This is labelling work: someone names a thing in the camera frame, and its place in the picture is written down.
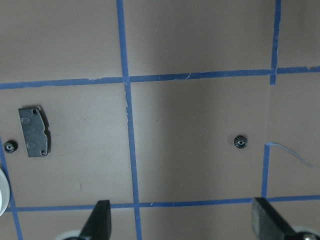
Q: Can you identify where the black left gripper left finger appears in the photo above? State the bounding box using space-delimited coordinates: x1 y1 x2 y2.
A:
56 199 112 240

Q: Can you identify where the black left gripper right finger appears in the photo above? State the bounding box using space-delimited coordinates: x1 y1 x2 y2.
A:
251 197 320 240

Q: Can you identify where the black bearing gear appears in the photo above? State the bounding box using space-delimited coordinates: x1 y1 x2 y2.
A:
233 135 248 150
3 140 18 154

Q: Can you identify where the black brake pad plate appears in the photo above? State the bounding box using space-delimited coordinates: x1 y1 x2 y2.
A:
18 106 51 158

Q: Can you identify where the white curved plastic bracket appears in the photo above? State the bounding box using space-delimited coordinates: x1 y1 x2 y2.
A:
0 169 11 216

